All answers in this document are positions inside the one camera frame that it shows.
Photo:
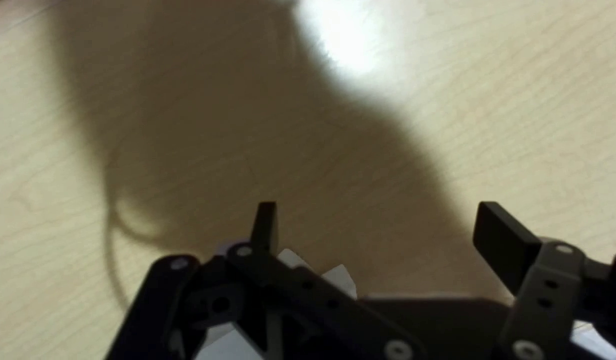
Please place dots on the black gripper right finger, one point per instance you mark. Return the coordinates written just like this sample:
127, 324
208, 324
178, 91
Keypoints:
553, 284

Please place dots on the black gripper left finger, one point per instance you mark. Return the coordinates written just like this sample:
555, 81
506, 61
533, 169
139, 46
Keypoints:
284, 313

